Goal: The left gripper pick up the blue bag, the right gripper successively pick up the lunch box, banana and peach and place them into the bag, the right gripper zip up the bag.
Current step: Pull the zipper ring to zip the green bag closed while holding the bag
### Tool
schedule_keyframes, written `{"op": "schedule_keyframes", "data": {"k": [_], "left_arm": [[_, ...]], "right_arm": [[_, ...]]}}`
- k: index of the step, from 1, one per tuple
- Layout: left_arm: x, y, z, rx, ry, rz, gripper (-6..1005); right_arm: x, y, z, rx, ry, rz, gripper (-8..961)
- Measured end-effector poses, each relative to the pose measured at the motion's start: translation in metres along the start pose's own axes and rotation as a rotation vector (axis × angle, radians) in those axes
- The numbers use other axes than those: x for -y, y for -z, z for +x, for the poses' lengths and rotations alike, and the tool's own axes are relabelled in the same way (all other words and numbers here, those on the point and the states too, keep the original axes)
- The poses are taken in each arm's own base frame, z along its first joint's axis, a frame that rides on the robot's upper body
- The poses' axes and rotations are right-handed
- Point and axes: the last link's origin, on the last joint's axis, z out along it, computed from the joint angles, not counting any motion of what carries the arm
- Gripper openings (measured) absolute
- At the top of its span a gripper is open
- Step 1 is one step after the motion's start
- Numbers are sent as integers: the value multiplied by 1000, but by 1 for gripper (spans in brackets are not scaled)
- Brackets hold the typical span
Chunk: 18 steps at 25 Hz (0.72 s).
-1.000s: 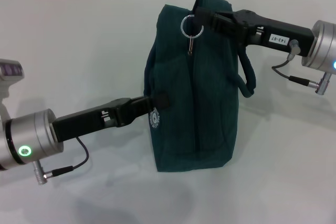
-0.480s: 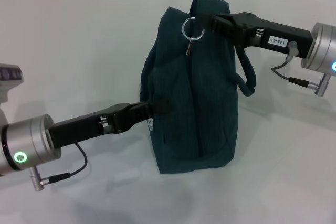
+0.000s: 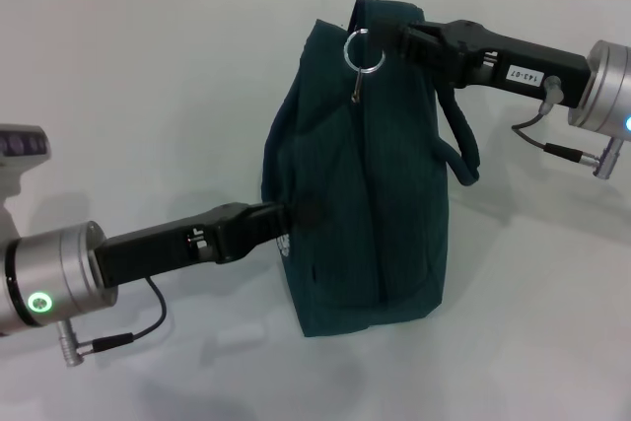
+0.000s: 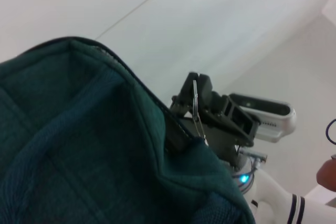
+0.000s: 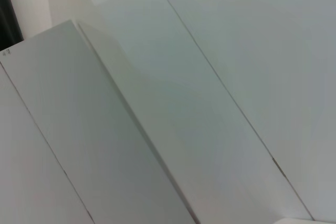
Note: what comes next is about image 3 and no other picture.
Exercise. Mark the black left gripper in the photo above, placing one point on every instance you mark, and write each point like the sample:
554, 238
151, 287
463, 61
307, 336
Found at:
172, 248

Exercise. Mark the dark teal insulated lunch bag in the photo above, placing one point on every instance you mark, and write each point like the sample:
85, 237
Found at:
370, 204

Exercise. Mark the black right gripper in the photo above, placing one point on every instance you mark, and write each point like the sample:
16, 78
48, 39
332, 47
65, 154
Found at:
522, 63

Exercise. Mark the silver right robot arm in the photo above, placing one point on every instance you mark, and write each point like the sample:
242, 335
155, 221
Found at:
609, 91

